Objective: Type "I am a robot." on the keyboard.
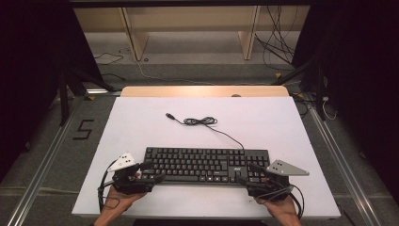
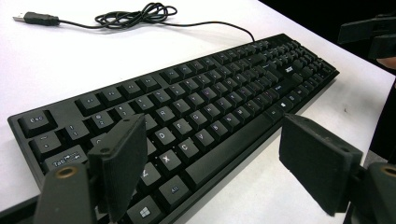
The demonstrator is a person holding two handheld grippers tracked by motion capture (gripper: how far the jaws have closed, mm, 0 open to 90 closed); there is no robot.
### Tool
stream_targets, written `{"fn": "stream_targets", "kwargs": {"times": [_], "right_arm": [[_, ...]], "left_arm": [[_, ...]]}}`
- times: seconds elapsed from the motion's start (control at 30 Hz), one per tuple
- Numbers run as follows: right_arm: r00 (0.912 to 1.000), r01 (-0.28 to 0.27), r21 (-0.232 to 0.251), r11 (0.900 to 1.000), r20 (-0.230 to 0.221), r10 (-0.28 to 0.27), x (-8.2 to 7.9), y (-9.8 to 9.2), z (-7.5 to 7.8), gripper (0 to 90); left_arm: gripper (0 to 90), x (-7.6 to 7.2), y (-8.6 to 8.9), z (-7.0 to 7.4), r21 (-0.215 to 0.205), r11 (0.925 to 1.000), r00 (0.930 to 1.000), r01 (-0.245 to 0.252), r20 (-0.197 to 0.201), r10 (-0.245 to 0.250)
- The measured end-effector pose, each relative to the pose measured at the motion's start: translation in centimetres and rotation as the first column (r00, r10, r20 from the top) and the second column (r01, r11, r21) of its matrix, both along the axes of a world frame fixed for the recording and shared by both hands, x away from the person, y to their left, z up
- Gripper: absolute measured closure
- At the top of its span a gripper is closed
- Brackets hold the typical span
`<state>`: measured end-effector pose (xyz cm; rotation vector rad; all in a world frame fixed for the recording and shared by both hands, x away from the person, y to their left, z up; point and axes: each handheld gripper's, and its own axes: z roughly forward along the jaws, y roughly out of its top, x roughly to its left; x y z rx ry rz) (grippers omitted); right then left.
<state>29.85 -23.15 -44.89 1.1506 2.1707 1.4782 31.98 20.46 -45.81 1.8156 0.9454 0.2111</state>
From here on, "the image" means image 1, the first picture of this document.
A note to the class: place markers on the black tripod stand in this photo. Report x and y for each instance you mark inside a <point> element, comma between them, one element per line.
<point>64,100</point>

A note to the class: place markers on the person's right hand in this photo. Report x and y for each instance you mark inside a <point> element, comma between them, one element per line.
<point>284,208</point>

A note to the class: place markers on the short aluminium bar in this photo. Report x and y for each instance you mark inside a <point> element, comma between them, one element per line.
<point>100,91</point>

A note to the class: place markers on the black metal stand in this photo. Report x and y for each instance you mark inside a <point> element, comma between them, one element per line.
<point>319,91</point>

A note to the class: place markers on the black keyboard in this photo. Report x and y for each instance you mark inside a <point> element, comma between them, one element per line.
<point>194,163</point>

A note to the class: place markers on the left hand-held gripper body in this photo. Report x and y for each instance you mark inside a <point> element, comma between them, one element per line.
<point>125,183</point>

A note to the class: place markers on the white board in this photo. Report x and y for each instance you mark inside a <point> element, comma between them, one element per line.
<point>257,125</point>

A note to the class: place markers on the person's left hand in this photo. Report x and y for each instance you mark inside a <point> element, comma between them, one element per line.
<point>119,202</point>

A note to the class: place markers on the black curtain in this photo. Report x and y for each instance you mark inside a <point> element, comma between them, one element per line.
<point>360,62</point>
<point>31,62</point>

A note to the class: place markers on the beige wooden desk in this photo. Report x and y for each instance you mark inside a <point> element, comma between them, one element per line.
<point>188,19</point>

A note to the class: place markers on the long aluminium rail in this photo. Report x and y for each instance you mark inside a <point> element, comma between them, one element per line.
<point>347,175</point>
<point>37,175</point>

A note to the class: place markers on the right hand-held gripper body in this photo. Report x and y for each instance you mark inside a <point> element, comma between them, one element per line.
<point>269,188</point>

